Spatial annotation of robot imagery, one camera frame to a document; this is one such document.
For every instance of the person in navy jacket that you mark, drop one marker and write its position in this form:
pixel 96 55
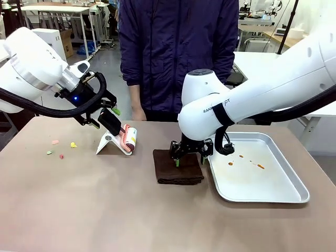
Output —
pixel 170 52

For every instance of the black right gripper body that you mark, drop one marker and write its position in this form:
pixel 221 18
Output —
pixel 189 147

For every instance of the yellow crumb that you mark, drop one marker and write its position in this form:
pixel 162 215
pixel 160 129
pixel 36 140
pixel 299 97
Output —
pixel 73 145

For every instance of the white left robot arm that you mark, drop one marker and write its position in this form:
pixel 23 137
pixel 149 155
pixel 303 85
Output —
pixel 31 60

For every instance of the green crumb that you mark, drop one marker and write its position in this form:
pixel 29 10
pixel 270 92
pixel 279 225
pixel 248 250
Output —
pixel 50 152

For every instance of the white machine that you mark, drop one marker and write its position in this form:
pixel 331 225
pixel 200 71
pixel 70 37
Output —
pixel 52 39

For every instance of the lint roller with pink frame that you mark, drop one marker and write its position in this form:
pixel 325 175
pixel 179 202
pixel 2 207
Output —
pixel 131 136

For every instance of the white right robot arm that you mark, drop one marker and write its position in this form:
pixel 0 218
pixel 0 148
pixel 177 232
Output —
pixel 262 86

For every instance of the person's right hand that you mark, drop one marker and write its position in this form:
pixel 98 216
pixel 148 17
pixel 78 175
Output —
pixel 137 114

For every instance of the white cabinet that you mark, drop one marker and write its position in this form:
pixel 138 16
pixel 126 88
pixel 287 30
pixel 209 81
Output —
pixel 258 46

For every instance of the wooden top table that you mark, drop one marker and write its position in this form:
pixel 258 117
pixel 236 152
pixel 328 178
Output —
pixel 288 43

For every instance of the long white lab table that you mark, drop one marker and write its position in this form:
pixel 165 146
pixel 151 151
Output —
pixel 52 9

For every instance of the black slanted pole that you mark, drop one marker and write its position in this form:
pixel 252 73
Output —
pixel 286 31

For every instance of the person's right forearm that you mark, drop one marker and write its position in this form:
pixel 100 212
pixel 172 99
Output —
pixel 135 95

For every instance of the cardboard box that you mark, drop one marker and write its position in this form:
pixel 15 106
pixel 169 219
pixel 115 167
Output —
pixel 67 44

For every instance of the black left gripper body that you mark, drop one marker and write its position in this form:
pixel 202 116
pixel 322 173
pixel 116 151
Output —
pixel 78 97

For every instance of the blue plastic bag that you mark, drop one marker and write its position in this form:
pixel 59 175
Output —
pixel 88 47

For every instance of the white folded stand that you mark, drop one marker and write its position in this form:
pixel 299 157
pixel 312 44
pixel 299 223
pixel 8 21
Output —
pixel 105 143

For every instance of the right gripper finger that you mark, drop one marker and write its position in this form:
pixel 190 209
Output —
pixel 178 162
pixel 203 160

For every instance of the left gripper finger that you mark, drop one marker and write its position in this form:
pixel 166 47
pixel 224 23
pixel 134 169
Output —
pixel 113 106
pixel 90 120

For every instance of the white tissue roll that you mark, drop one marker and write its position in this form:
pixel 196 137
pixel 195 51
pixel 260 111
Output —
pixel 296 32

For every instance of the silver metal tray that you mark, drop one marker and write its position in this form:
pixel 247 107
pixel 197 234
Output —
pixel 249 183

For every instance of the brown cloth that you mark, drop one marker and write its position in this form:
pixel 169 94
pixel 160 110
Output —
pixel 168 170

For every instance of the black chair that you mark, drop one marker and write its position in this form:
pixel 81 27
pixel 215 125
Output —
pixel 236 77

